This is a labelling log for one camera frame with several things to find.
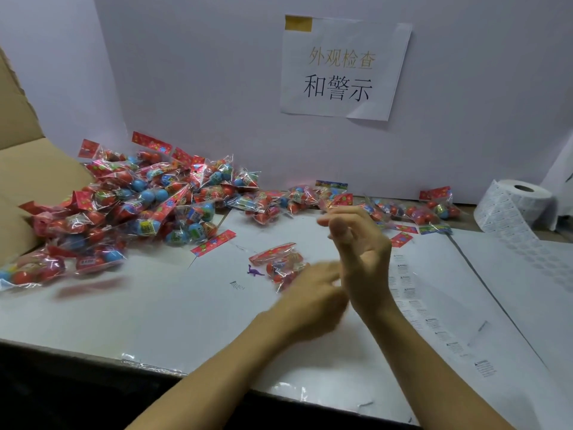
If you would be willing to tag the person's right hand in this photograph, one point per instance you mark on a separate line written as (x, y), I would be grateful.
(367, 268)

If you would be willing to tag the person's left hand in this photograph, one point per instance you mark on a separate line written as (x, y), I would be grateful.
(309, 304)

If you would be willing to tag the person's right fingers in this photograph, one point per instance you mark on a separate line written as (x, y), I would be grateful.
(347, 219)

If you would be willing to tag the person's left fingers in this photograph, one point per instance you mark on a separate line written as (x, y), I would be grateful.
(329, 277)

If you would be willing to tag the person's right forearm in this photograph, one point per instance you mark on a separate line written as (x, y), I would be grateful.
(425, 371)

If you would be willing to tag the person's left forearm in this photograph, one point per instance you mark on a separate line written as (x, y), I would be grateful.
(215, 380)

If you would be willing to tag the clear toy egg packet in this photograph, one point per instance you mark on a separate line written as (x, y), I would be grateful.
(394, 210)

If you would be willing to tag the single toy egg packet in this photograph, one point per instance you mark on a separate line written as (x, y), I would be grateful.
(280, 264)

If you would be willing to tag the small red header card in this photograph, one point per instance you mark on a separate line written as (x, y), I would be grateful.
(401, 239)

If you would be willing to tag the purple toy dinosaur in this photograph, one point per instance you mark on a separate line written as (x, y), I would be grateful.
(255, 271)

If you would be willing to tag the green and red header card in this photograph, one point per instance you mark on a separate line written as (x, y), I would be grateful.
(435, 229)

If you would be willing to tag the red toy egg packet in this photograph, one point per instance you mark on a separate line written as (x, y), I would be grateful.
(441, 205)

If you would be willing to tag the strip of warning label stickers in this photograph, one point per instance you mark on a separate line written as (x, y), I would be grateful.
(429, 317)

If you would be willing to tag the large white paper sheet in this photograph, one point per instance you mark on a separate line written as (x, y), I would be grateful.
(201, 308)

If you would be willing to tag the white paper sign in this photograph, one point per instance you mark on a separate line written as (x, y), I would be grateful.
(344, 67)

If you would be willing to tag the white label sticker roll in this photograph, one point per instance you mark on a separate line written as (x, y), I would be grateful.
(515, 205)

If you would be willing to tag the yellow tape piece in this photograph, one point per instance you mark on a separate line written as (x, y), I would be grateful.
(298, 23)

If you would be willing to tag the pile of toy egg packets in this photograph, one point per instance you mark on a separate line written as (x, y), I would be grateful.
(134, 201)

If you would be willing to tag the brown cardboard box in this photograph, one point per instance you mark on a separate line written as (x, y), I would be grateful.
(31, 174)

